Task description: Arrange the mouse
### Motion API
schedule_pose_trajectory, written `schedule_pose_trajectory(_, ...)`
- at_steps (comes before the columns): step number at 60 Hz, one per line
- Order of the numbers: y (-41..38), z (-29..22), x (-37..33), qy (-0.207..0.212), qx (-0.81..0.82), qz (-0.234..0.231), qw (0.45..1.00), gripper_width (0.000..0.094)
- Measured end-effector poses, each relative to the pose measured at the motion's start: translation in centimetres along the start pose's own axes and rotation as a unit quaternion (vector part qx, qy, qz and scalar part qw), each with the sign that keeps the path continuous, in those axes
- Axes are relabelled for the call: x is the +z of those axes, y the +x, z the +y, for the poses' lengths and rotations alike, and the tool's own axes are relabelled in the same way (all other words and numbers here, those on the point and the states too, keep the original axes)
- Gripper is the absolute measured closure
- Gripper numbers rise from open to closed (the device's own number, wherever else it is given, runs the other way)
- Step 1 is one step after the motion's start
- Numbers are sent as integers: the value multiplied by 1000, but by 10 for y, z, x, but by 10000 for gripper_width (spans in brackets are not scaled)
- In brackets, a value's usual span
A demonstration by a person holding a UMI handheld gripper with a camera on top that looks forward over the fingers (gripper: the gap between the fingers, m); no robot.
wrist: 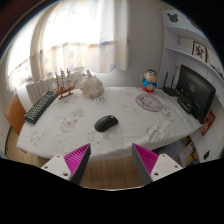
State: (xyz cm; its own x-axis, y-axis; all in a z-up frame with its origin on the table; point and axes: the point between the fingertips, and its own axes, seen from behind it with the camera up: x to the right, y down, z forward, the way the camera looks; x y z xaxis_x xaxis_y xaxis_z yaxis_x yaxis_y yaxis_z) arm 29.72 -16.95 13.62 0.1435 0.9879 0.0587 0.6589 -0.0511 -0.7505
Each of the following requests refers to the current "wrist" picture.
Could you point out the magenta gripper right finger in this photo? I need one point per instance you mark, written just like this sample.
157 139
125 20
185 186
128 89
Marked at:
152 166

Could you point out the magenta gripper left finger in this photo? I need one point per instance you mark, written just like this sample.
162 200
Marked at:
70 167

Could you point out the black computer mouse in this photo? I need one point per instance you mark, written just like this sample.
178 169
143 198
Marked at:
106 122

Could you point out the white patterned tablecloth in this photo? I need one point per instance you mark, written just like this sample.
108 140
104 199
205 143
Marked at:
150 120

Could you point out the black keyboard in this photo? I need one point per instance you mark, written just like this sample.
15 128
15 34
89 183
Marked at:
39 107

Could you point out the wooden model sailing ship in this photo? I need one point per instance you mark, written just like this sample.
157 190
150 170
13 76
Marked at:
64 85

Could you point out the red booklet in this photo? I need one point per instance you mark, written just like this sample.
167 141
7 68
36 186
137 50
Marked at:
208 122

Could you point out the black wifi router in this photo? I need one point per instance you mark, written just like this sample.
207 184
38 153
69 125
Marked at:
169 90

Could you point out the orange wooden chair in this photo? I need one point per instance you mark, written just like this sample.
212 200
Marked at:
14 113

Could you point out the large white conch shell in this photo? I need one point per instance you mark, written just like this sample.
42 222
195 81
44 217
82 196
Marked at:
91 86

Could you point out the black computer monitor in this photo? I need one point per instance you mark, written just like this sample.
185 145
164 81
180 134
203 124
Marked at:
196 94

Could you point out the white radiator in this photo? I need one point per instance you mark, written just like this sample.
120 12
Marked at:
36 89

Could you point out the cartoon boy figurine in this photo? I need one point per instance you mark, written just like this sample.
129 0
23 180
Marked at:
149 79

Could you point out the framed calligraphy picture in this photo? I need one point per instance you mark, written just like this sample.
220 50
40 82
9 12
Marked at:
199 51

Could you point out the white sheer curtain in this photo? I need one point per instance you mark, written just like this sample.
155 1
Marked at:
75 35

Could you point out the white wall shelf unit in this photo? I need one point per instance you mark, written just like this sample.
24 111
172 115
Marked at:
185 44

